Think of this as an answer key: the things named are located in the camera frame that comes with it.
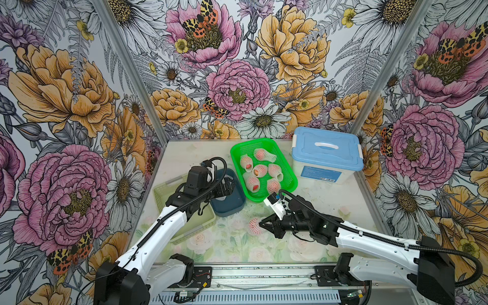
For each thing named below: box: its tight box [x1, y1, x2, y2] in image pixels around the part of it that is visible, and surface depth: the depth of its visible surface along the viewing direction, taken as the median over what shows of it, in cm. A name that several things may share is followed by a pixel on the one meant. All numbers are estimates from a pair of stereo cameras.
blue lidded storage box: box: [291, 126, 365, 185], surface depth 98 cm
